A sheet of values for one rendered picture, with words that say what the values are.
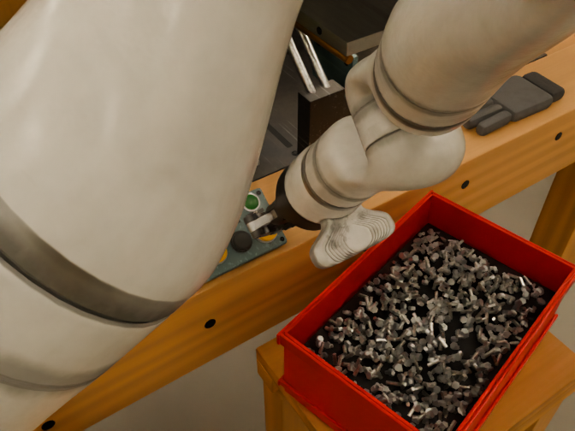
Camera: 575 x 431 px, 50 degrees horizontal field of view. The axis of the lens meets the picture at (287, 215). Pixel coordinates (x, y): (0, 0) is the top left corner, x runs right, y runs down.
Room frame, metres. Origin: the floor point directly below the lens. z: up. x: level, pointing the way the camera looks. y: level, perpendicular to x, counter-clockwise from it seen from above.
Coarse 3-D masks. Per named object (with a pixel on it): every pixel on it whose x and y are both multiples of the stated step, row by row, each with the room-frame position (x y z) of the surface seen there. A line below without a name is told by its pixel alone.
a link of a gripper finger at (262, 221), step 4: (272, 212) 0.46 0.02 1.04; (260, 216) 0.47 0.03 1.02; (264, 216) 0.46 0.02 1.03; (268, 216) 0.46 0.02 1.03; (272, 216) 0.46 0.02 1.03; (276, 216) 0.45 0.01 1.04; (256, 220) 0.46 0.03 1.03; (260, 220) 0.46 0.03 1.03; (264, 220) 0.46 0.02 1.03; (268, 220) 0.46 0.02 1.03; (248, 224) 0.46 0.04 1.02; (252, 224) 0.46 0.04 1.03; (256, 224) 0.46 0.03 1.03; (260, 224) 0.45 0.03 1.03; (264, 224) 0.45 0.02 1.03; (268, 224) 0.47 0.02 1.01; (248, 228) 0.45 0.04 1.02; (252, 228) 0.45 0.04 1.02; (256, 228) 0.45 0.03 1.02; (264, 228) 0.46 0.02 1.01; (268, 228) 0.46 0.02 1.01; (268, 232) 0.46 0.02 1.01
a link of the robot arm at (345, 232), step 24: (312, 144) 0.45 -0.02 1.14; (288, 168) 0.46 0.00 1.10; (288, 192) 0.43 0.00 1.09; (312, 192) 0.41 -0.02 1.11; (312, 216) 0.42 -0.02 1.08; (336, 216) 0.41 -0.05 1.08; (360, 216) 0.42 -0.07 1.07; (384, 216) 0.43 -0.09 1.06; (336, 240) 0.40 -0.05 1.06; (360, 240) 0.40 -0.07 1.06
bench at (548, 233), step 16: (560, 48) 1.08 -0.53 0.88; (560, 176) 1.03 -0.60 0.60; (560, 192) 1.02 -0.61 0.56; (544, 208) 1.04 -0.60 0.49; (560, 208) 1.01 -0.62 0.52; (544, 224) 1.02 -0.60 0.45; (560, 224) 0.99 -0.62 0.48; (544, 240) 1.01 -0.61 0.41; (560, 240) 0.98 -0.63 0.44; (560, 256) 0.97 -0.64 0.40
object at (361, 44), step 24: (312, 0) 0.75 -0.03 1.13; (336, 0) 0.75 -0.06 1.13; (360, 0) 0.75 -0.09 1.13; (384, 0) 0.75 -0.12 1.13; (312, 24) 0.70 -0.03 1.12; (336, 24) 0.69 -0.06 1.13; (360, 24) 0.69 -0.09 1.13; (384, 24) 0.69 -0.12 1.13; (336, 48) 0.66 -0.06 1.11; (360, 48) 0.66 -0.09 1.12
